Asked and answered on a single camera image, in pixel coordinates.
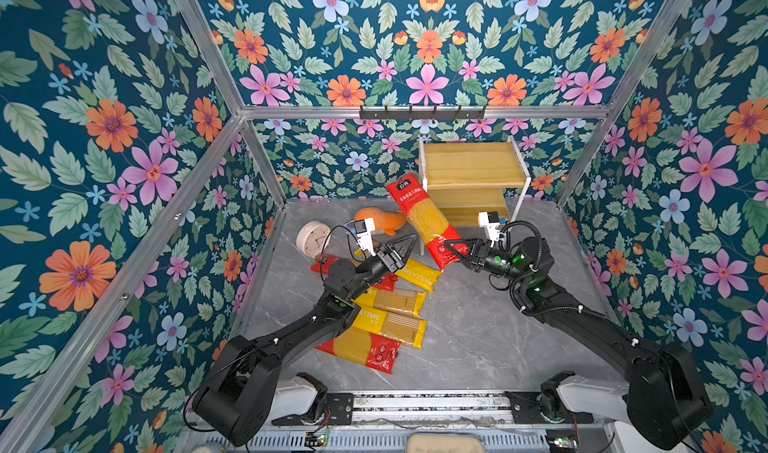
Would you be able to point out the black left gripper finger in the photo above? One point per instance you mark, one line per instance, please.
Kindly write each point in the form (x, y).
(402, 259)
(401, 245)

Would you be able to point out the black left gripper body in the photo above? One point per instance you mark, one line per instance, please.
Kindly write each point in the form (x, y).
(373, 270)

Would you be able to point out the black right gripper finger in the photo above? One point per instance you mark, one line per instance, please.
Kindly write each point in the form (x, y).
(460, 246)
(457, 260)

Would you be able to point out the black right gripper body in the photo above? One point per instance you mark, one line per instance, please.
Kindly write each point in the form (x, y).
(497, 263)

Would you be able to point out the red spaghetti bag front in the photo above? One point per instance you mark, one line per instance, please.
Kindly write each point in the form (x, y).
(424, 216)

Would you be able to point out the red spaghetti bag under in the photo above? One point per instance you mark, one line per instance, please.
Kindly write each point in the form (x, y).
(364, 348)

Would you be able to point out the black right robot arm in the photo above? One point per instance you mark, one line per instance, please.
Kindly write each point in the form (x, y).
(661, 393)

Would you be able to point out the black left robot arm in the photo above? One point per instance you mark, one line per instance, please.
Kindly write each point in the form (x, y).
(239, 391)

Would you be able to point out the white wooden two-tier shelf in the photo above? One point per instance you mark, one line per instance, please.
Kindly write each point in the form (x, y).
(464, 179)

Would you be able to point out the yellow Pastatime bag top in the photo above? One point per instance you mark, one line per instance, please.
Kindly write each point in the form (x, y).
(408, 270)

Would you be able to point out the yellow pastatime bag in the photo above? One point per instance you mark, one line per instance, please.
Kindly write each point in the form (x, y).
(400, 301)
(408, 270)
(407, 330)

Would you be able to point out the orange plush whale toy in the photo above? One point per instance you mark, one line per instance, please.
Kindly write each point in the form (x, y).
(388, 223)

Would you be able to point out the yellow Pastatime bag middle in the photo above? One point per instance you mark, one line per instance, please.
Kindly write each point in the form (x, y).
(400, 301)

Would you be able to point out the yellow Pastatime bag lower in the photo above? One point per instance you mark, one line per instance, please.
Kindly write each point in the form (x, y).
(407, 330)

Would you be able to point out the round pink alarm clock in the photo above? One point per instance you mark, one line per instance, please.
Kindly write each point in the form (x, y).
(312, 238)

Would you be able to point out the beige padded object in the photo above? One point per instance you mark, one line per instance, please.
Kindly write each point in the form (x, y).
(443, 443)

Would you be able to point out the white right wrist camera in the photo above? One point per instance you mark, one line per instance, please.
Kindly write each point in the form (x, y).
(490, 222)

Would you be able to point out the black hook rail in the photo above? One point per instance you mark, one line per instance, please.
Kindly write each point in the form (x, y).
(409, 113)

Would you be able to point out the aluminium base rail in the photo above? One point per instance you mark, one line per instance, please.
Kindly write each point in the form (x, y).
(301, 407)

